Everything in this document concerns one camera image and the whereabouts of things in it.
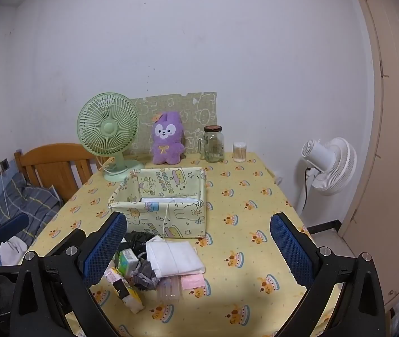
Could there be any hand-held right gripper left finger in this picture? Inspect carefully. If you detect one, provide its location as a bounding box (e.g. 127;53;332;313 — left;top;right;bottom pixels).
10;212;128;337

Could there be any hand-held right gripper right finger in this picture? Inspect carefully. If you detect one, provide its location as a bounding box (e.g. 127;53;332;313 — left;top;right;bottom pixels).
270;212;386;337

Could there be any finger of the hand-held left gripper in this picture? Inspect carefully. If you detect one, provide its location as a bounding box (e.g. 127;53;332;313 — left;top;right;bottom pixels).
0;213;30;243

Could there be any green taped carton box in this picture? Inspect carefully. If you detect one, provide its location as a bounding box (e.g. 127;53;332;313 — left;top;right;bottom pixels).
115;248;140;276

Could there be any black fabric band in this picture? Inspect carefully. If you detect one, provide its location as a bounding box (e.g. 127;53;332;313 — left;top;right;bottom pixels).
125;231;157;254

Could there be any small carton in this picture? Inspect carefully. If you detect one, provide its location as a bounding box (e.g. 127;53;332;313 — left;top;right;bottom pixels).
105;267;146;315

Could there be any clear plastic packet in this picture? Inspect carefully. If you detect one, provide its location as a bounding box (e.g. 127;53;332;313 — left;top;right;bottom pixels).
157;275;182;302

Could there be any printed fabric storage box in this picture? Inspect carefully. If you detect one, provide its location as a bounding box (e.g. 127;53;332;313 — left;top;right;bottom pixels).
108;167;207;238

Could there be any pink packet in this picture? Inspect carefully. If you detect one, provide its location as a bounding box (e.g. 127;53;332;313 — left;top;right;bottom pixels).
180;272;205;290

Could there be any white crumpled cloth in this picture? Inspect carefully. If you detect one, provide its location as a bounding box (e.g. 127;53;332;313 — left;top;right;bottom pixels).
0;237;29;267

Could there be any plaid clothes pile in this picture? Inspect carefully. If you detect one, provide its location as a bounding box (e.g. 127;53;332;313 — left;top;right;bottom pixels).
0;173;64;246

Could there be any grey sock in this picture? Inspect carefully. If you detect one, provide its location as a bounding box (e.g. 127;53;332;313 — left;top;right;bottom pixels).
129;258;161;291

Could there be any white folded cloth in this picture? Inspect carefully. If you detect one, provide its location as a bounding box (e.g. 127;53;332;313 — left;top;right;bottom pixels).
146;236;206;277

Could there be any white standing fan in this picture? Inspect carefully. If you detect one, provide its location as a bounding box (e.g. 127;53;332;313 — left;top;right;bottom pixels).
296;138;357;218

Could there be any toothpick holder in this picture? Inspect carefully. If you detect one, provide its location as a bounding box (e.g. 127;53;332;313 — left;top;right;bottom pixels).
233;142;248;163

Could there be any green desk fan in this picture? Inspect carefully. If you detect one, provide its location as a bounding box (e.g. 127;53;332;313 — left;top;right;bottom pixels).
77;92;145;182

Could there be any purple plush toy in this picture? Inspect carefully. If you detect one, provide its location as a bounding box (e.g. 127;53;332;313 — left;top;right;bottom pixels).
151;111;186;165

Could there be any glass jar with brown lid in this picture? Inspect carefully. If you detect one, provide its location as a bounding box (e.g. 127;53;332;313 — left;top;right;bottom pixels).
199;126;225;163

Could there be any beige wardrobe door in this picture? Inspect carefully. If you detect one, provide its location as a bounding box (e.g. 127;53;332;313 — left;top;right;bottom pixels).
338;0;399;309

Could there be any green printed board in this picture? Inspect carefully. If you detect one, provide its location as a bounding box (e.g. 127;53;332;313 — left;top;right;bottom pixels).
129;92;217;157

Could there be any white cable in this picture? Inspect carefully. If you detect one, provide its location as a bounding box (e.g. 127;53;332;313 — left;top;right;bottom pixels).
0;171;11;220

